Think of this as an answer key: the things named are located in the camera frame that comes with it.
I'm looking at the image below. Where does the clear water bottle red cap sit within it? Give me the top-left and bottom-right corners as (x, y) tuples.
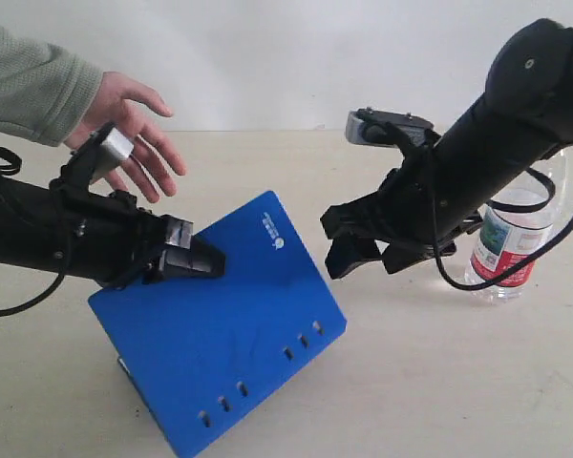
(463, 151), (567, 284)

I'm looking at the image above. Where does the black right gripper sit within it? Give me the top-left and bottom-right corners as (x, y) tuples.
(320, 169), (482, 280)

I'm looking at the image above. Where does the green sleeved forearm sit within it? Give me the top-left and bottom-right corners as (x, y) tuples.
(0, 24), (103, 147)

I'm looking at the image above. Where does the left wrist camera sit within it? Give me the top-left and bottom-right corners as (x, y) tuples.
(68, 121), (134, 187)

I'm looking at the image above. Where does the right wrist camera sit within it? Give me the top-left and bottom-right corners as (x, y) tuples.
(344, 107), (435, 148)

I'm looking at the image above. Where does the person's open hand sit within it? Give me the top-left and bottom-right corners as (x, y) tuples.
(64, 72), (186, 203)

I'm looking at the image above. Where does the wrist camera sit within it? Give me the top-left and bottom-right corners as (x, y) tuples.
(344, 107), (435, 148)
(68, 121), (134, 187)

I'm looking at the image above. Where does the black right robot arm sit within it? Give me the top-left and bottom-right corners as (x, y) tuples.
(321, 18), (573, 279)

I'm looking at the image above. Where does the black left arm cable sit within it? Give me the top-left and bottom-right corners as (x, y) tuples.
(0, 147), (68, 319)

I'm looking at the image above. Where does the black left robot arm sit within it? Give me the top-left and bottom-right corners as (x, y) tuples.
(0, 147), (226, 289)

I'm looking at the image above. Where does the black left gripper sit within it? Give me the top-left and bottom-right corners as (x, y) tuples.
(96, 190), (226, 289)

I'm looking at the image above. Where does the blue ring binder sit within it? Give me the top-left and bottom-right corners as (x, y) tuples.
(88, 191), (347, 457)

